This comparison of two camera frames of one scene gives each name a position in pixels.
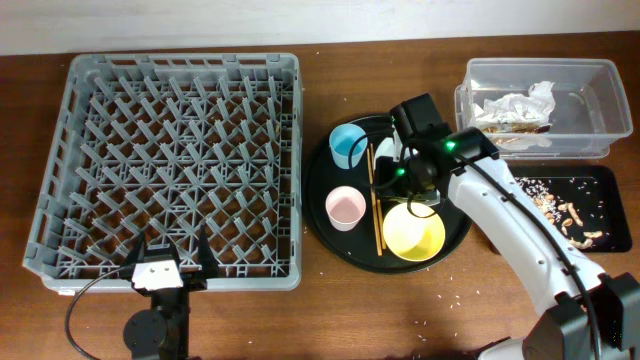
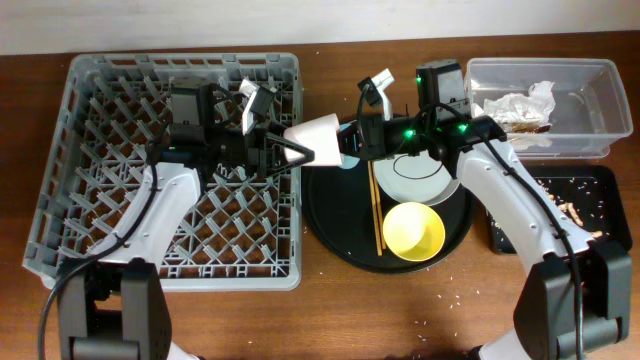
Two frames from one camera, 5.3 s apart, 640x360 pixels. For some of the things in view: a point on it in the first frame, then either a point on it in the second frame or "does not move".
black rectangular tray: [585, 202] does not move
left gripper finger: [127, 271] → [308, 154]
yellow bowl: [414, 232] does not move
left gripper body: [191, 278] → [233, 146]
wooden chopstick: [380, 216] does not move
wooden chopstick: [376, 224] does not move
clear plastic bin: [544, 108] does not move
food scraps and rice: [575, 207] does not move
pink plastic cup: [345, 206] → [322, 135]
